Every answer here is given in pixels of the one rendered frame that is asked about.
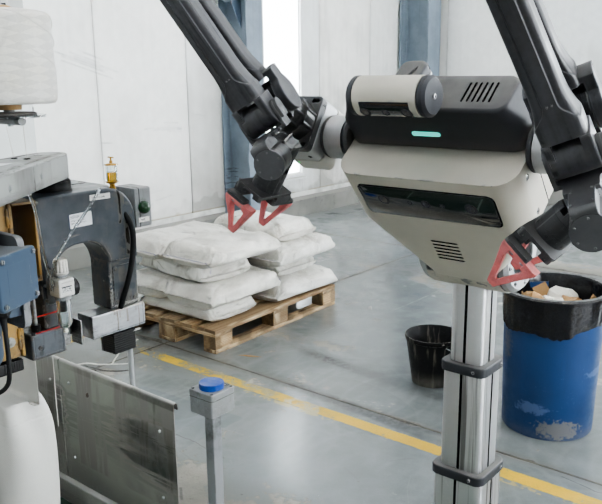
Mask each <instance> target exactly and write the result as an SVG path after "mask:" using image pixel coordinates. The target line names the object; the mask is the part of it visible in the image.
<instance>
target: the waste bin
mask: <svg viewBox="0 0 602 504"><path fill-rule="evenodd" d="M539 272H540V273H539V274H538V275H537V276H536V277H534V278H530V279H529V280H528V282H527V283H526V285H525V286H524V287H523V288H521V289H520V290H519V291H517V292H511V293H503V292H502V293H503V294H502V308H503V321H504V330H503V376H502V419H503V421H504V423H505V424H506V425H507V426H508V427H509V428H511V429H512V430H514V431H515V432H517V433H520V434H522V435H525V436H528V437H531V438H535V439H540V440H546V441H571V440H576V439H580V438H582V437H584V436H586V435H587V434H589V432H590V431H591V429H592V423H593V415H594V406H595V398H596V390H597V381H598V373H599V364H600V356H601V347H602V281H601V280H599V279H596V278H592V277H589V276H584V275H579V274H573V273H565V272H551V271H539ZM543 282H546V284H547V286H548V287H549V289H550V288H552V287H554V286H559V287H564V288H569V289H573V290H574V291H575V292H576V293H577V294H578V297H579V298H580V299H582V300H575V301H562V300H548V299H540V298H534V297H530V296H526V295H522V291H523V293H524V292H526V291H531V292H533V291H534V290H533V287H535V286H537V285H539V284H541V283H543ZM593 294H594V295H595V296H596V297H597V298H593V299H590V298H591V296H592V295H593Z"/></svg>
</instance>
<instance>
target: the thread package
mask: <svg viewBox="0 0 602 504"><path fill-rule="evenodd" d="M50 20H51V18H50V16H49V14H48V13H46V12H43V11H39V10H33V9H26V8H16V7H10V6H9V5H0V110H21V109H22V105H30V104H51V103H55V102H56V101H57V100H58V85H57V74H56V67H55V60H54V51H53V47H54V44H53V42H54V39H53V41H52V38H53V37H52V32H51V28H52V20H51V23H50ZM50 24H51V26H50Z"/></svg>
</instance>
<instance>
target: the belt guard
mask: <svg viewBox="0 0 602 504"><path fill-rule="evenodd" d="M14 157H17V158H18V159H11V158H12V157H8V158H2V159H0V163H12V164H8V165H3V166H0V207H1V206H4V205H6V204H8V203H11V202H13V201H15V200H18V199H20V198H22V197H25V196H27V195H29V194H31V193H34V192H36V191H38V190H41V189H43V188H45V187H48V186H50V185H52V184H55V183H57V182H59V181H61V180H64V179H67V178H68V177H69V170H68V158H67V153H64V152H39V153H30V154H27V156H26V154H25V155H19V156H14ZM24 158H31V159H28V160H24Z"/></svg>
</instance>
